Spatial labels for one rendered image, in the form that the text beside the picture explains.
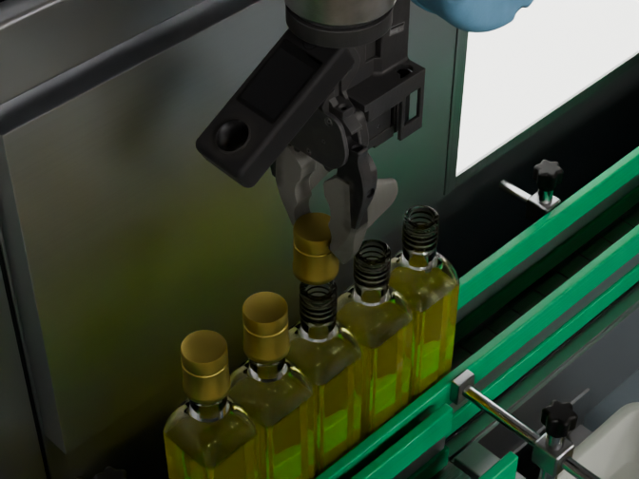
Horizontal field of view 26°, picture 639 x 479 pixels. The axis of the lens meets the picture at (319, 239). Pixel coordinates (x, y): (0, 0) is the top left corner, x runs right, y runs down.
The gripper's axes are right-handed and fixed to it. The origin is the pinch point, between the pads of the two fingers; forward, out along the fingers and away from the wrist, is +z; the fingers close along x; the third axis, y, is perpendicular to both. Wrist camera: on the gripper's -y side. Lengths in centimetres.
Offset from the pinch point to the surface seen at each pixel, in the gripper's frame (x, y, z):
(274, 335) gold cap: -1.7, -6.3, 4.4
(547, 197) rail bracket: 4.3, 37.0, 21.3
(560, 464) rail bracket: -16.6, 12.5, 23.3
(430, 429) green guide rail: -6.4, 7.3, 22.9
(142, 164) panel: 12.0, -6.5, -4.1
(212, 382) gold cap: -1.5, -12.2, 5.1
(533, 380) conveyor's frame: -5.4, 24.3, 31.1
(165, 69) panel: 11.9, -3.5, -11.3
